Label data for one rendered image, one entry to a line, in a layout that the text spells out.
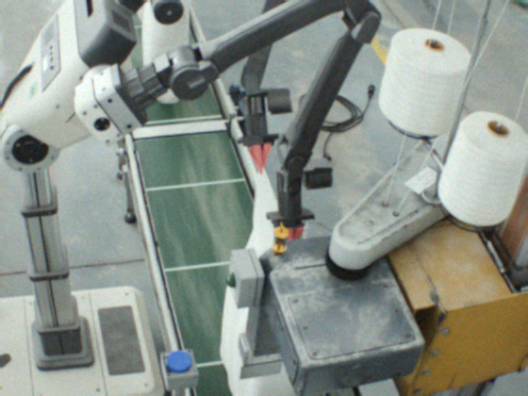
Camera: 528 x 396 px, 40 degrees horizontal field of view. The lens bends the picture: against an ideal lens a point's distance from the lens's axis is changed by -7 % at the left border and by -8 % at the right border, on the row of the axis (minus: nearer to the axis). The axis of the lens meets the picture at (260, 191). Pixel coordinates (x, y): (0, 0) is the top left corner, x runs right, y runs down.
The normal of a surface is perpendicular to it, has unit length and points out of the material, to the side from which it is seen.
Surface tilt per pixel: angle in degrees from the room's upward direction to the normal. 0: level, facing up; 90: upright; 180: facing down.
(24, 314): 0
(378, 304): 0
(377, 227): 0
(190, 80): 88
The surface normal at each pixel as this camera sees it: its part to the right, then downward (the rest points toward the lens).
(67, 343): 0.26, 0.66
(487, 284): 0.09, -0.74
